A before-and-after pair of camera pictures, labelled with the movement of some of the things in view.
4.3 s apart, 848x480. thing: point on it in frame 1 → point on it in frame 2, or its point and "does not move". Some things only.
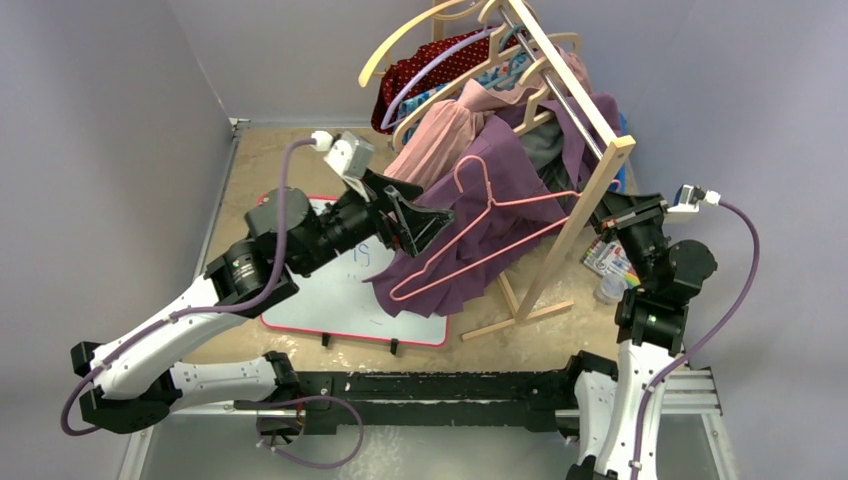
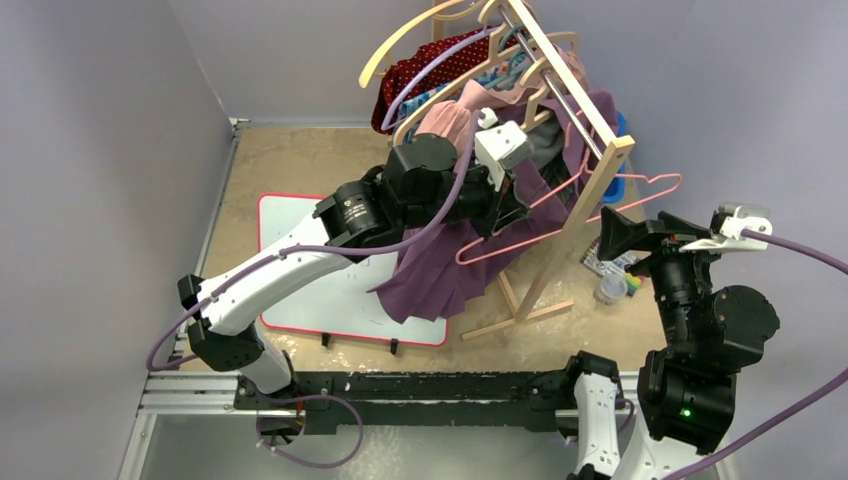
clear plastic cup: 611,289 does not move
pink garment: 451,126 does not move
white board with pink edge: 335,301 does not move
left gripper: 414,227 → 509,208
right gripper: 632,216 → 660,240
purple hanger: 385,125 does not move
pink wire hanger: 616,183 → 464,257
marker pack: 611,258 does not move
